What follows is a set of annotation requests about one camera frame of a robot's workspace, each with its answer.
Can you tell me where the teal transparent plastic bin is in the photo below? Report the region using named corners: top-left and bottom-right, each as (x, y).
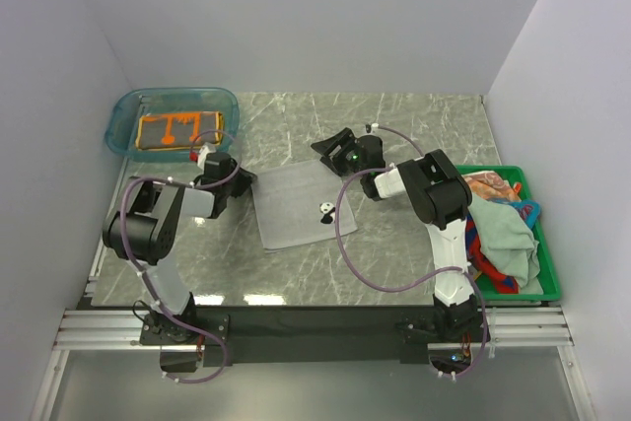
top-left (105, 88), bottom-right (240, 163)

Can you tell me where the orange and grey towel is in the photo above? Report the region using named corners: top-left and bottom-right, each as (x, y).
top-left (135, 111), bottom-right (224, 151)

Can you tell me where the brown patterned towel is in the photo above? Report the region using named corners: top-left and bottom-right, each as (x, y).
top-left (463, 171), bottom-right (521, 202)

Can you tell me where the pale green towel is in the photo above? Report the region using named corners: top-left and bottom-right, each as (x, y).
top-left (469, 195), bottom-right (540, 289)

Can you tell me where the purple cable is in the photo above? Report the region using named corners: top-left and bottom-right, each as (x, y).
top-left (334, 123), bottom-right (492, 383)
top-left (120, 129), bottom-right (241, 386)

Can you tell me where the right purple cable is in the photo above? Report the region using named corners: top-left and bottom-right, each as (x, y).
top-left (334, 123), bottom-right (492, 383)

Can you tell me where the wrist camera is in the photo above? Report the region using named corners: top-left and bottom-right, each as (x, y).
top-left (365, 122), bottom-right (380, 133)
top-left (189, 142), bottom-right (216, 170)

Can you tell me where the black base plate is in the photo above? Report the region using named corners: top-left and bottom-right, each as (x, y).
top-left (139, 306), bottom-right (487, 372)

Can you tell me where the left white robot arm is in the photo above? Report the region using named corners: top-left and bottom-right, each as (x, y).
top-left (102, 145), bottom-right (256, 344)

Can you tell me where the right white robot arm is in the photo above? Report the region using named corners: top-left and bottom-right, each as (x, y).
top-left (311, 123), bottom-right (482, 341)

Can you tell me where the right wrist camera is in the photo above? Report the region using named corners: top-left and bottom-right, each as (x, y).
top-left (365, 122), bottom-right (380, 133)

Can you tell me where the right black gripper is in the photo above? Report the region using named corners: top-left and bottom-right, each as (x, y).
top-left (313, 128), bottom-right (368, 179)

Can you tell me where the green plastic tray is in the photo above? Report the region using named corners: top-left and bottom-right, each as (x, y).
top-left (457, 165), bottom-right (561, 302)

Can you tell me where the red and blue cloth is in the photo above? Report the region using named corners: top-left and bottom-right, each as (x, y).
top-left (465, 195), bottom-right (541, 294)

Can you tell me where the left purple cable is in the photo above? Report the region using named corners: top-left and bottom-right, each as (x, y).
top-left (120, 129), bottom-right (241, 386)

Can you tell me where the aluminium rail frame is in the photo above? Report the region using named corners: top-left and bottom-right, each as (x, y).
top-left (31, 306), bottom-right (596, 420)

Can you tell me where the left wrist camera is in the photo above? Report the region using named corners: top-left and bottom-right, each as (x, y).
top-left (189, 142), bottom-right (216, 170)

